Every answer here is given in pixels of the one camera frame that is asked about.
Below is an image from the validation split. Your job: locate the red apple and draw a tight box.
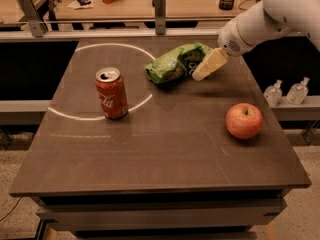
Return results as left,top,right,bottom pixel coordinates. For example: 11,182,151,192
225,103,263,139

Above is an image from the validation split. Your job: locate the middle metal bracket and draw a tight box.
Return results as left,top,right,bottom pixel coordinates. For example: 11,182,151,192
153,0,166,35

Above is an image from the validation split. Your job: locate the metal rail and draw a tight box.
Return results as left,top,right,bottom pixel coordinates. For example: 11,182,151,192
0,28,220,43

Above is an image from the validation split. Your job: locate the metal bracket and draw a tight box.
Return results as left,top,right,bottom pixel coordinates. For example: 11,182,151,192
18,0,47,38
153,0,166,35

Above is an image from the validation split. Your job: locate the clear sanitizer bottle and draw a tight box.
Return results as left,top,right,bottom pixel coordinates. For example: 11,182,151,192
264,80,282,107
286,77,309,105

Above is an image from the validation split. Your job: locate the black floor cable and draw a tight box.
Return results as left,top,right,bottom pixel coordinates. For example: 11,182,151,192
0,197,23,223

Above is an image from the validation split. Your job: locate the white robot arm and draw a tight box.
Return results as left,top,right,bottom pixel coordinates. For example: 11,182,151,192
192,0,320,81

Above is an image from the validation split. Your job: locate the red cola can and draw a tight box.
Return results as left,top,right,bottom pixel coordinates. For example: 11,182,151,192
96,67,128,120

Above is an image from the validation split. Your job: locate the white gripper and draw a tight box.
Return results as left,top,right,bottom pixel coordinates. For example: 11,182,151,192
191,11,278,82

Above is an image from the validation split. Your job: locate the green rice chip bag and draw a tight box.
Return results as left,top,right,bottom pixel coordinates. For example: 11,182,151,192
144,42,211,84

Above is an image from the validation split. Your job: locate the black cable on desk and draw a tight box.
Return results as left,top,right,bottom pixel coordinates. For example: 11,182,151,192
237,0,259,12

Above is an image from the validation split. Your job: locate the left metal bracket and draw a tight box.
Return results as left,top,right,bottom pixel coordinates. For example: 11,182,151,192
18,0,47,38

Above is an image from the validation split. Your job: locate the black mesh cup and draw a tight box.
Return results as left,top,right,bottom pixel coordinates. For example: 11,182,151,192
219,0,235,10

